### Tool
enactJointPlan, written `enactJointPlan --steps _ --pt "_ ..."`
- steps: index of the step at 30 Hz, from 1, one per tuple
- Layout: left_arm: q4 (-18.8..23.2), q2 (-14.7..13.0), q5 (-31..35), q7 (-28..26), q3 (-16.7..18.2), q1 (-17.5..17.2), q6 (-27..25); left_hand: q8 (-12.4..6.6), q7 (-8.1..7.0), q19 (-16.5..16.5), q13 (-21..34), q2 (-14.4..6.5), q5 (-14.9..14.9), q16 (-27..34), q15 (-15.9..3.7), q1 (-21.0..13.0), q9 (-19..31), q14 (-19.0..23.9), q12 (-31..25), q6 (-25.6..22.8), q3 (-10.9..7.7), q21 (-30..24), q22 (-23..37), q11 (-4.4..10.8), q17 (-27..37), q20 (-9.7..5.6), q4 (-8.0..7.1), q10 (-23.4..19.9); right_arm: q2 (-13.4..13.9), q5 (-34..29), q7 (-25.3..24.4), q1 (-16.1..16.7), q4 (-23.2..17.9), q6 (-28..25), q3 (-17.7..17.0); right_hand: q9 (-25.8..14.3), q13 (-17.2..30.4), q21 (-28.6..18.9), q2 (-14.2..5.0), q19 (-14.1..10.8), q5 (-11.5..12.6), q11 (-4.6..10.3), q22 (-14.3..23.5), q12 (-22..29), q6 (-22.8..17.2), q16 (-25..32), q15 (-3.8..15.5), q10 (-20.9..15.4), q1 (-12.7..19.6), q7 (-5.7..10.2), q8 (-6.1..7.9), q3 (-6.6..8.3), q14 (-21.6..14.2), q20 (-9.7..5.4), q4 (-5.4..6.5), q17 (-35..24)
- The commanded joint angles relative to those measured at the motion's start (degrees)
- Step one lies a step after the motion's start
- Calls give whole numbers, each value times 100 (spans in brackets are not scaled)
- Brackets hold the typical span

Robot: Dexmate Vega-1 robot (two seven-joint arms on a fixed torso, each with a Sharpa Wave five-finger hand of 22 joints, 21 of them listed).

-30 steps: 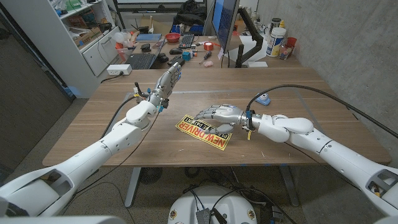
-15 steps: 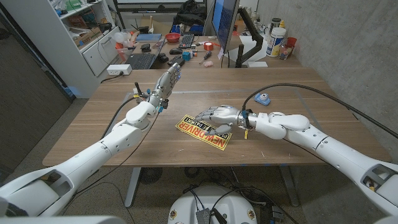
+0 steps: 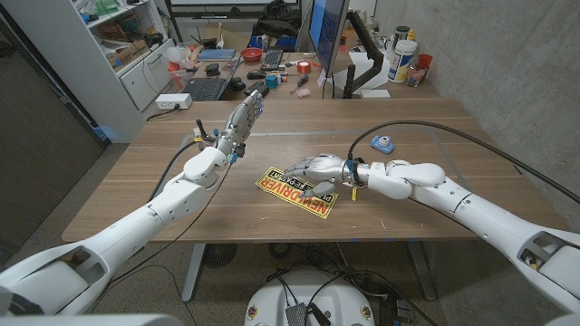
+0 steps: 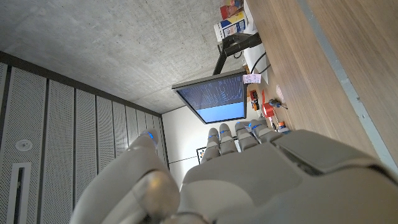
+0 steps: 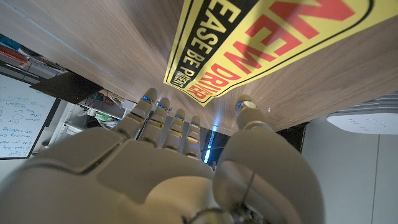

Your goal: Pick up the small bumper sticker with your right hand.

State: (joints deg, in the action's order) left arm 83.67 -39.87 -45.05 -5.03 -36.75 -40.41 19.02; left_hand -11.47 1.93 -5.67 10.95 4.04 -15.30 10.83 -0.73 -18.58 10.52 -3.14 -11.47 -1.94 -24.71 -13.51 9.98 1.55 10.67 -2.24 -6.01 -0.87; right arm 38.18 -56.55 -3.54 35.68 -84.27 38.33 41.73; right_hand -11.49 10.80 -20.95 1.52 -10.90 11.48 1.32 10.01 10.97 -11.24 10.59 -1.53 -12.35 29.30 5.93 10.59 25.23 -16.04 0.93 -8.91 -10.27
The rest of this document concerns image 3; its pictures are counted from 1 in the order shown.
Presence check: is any yellow new driver bumper sticker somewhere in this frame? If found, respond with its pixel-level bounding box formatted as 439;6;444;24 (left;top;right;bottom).
255;166;340;221

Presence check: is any grey finned block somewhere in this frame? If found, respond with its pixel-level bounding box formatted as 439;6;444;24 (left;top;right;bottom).
285;302;310;326

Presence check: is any white power strip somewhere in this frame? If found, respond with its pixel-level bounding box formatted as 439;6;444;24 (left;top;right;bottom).
155;92;194;111

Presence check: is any thin black left arm wire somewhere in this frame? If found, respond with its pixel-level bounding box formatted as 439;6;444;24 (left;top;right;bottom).
90;160;234;312

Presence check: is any black oval case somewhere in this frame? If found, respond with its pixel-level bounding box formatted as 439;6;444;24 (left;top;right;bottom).
247;83;271;99

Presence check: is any black round floor fan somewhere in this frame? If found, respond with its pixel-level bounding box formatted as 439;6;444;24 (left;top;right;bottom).
202;243;238;270

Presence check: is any red bowl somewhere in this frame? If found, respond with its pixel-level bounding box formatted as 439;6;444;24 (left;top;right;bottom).
239;47;264;63

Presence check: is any white shelf cabinet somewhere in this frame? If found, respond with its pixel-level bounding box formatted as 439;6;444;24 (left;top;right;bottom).
0;0;179;144

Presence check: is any black handled screwdriver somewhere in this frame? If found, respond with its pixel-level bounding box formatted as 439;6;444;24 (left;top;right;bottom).
289;73;310;95

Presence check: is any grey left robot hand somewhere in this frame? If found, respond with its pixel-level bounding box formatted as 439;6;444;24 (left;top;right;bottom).
216;89;266;158

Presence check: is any white robot torso edge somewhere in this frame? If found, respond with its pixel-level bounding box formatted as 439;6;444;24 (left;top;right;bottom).
0;313;185;326

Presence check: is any black computer monitor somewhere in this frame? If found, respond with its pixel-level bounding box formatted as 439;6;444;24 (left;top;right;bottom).
307;0;351;76

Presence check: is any blue book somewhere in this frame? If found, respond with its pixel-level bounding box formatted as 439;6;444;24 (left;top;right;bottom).
197;48;237;62

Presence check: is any black keyboard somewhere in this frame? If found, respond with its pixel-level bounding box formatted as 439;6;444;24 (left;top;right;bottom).
259;48;285;72

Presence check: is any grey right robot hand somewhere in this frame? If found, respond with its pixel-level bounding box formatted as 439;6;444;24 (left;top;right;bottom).
283;153;359;199

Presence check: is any black upright rod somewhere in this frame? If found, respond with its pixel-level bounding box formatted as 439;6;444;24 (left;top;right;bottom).
194;119;215;143

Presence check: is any white bottle with black cap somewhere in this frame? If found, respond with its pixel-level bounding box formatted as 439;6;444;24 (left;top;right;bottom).
390;25;411;55

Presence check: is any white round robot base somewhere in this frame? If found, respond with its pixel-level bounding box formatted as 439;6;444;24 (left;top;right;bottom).
244;270;376;326

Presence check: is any white paper sheet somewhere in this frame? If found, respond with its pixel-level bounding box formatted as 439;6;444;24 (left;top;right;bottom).
347;50;393;91

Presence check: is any black laptop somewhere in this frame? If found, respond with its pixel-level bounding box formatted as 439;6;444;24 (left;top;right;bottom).
182;53;244;102

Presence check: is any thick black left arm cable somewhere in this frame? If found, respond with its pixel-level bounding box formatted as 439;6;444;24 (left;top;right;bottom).
147;139;214;204

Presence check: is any grey table leg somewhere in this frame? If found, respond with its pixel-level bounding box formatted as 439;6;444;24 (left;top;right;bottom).
405;239;438;302
180;243;208;303

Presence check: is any black bag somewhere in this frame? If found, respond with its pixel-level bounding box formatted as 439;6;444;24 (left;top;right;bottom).
251;0;303;40

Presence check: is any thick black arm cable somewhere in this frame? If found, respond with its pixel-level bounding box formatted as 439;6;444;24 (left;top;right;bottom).
147;139;214;204
347;120;580;206

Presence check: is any black monitor cable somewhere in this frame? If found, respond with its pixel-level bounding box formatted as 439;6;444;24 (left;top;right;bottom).
321;72;337;100

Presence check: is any white wipes canister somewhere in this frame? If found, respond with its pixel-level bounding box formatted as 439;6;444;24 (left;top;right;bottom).
387;39;419;84

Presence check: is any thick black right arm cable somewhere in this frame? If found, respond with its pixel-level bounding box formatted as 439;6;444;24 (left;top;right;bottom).
347;120;580;206

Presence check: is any black power strip cord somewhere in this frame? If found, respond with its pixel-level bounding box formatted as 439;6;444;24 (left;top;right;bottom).
145;103;181;123

